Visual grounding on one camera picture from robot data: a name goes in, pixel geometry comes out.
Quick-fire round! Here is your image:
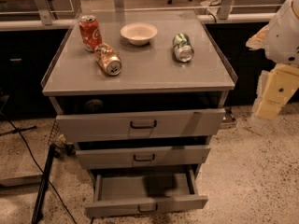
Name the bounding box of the black floor cable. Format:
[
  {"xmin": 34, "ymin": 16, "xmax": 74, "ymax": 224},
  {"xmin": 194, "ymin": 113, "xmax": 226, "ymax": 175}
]
[{"xmin": 0, "ymin": 110, "xmax": 78, "ymax": 224}]

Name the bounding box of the grey top drawer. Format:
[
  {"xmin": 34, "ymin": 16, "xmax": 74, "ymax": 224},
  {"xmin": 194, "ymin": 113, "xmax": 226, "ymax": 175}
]
[{"xmin": 56, "ymin": 108, "xmax": 225, "ymax": 142}]

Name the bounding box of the grey bottom drawer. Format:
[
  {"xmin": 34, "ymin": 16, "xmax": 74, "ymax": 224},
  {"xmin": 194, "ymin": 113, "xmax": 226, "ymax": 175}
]
[{"xmin": 85, "ymin": 165, "xmax": 208, "ymax": 217}]

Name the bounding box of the grey middle drawer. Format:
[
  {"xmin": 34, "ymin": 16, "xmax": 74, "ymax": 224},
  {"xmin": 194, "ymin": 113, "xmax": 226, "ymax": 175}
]
[{"xmin": 76, "ymin": 146, "xmax": 210, "ymax": 170}]

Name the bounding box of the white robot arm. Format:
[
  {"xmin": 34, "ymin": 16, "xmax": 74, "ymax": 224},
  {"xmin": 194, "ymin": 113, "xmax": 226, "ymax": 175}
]
[{"xmin": 246, "ymin": 0, "xmax": 299, "ymax": 120}]

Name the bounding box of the white bowl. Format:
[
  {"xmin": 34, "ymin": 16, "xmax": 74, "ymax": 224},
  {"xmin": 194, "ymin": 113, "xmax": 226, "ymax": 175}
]
[{"xmin": 121, "ymin": 22, "xmax": 158, "ymax": 46}]

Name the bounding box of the grey drawer cabinet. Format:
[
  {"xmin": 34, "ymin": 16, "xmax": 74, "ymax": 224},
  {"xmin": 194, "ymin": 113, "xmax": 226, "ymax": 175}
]
[{"xmin": 40, "ymin": 9, "xmax": 238, "ymax": 185}]

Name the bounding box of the grey drawer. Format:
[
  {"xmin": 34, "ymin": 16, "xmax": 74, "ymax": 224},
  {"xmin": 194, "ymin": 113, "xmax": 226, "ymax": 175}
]
[
  {"xmin": 76, "ymin": 146, "xmax": 210, "ymax": 170},
  {"xmin": 56, "ymin": 108, "xmax": 225, "ymax": 142},
  {"xmin": 85, "ymin": 165, "xmax": 208, "ymax": 217}
]

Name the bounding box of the red cola can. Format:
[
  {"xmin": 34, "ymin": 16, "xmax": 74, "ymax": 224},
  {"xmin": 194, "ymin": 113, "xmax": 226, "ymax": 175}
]
[{"xmin": 79, "ymin": 15, "xmax": 102, "ymax": 52}]

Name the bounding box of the orange soda can lying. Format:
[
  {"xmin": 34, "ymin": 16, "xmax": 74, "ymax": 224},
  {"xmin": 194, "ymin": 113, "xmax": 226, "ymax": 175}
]
[{"xmin": 94, "ymin": 43, "xmax": 122, "ymax": 76}]

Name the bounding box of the black bar on floor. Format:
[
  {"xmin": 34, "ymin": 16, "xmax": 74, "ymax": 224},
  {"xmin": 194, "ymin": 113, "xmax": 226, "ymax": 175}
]
[{"xmin": 31, "ymin": 144, "xmax": 55, "ymax": 224}]

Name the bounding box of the green soda can lying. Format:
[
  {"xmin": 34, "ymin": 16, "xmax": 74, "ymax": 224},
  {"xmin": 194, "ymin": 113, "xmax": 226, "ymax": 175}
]
[{"xmin": 173, "ymin": 33, "xmax": 194, "ymax": 63}]

